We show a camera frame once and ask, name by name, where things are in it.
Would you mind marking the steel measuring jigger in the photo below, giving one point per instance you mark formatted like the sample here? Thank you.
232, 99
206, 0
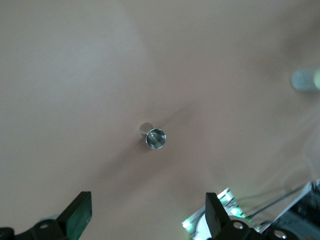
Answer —
156, 138

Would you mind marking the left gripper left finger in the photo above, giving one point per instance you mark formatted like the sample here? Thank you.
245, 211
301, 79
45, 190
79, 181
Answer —
77, 215

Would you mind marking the green sleeved glass bottle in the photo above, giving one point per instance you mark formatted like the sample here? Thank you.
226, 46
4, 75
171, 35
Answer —
306, 80

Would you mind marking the brown table cover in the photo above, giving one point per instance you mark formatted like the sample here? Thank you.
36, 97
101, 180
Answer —
75, 75

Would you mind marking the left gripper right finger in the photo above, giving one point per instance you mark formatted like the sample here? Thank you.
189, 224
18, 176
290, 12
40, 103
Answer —
216, 217

